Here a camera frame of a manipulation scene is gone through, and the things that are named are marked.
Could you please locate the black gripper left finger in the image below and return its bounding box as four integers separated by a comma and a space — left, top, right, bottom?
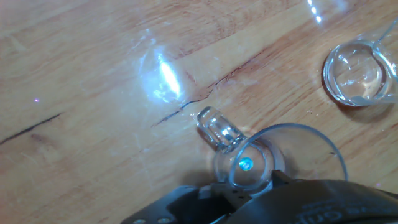
120, 183, 237, 224

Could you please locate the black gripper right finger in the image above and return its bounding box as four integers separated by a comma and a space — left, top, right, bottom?
217, 170, 398, 224

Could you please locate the clear glass mug with handle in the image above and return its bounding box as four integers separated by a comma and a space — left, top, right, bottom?
196, 106, 348, 197

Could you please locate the clear glass cup without handle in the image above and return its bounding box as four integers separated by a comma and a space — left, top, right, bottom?
322, 17, 398, 107

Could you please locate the glossy wooden board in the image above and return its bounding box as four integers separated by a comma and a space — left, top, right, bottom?
0, 0, 398, 224

